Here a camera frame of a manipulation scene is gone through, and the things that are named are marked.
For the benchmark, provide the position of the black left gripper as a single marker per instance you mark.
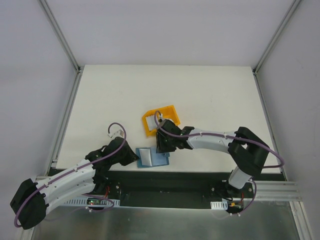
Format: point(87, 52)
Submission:
point(127, 155)

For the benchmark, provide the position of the yellow plastic bin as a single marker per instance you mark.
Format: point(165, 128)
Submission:
point(169, 113)

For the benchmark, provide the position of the stack of white cards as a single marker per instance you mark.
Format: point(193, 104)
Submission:
point(152, 122)

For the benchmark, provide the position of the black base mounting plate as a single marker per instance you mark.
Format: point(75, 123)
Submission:
point(180, 190)

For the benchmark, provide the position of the aluminium frame rail left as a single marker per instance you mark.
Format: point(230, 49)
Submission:
point(59, 34)

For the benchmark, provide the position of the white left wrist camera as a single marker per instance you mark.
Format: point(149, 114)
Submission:
point(119, 133)

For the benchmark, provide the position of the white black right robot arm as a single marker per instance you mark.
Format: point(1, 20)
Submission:
point(247, 150)

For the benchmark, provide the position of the aluminium frame rail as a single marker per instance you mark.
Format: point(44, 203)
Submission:
point(295, 4)
point(59, 34)

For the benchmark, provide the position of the white slotted cable duct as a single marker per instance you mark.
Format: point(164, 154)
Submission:
point(219, 205)
point(83, 201)

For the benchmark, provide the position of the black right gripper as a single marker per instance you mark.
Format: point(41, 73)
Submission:
point(162, 141)

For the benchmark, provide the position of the white slotted cable duct left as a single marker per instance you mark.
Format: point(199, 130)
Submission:
point(83, 201)

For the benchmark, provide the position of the aluminium frame rail right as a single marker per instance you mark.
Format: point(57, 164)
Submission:
point(295, 4)

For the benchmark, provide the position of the blue leather card holder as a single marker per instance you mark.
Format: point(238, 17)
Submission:
point(149, 158)

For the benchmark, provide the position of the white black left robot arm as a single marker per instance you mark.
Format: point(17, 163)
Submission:
point(35, 199)

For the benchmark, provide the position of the white slotted cable duct right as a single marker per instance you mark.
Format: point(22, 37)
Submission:
point(219, 205)

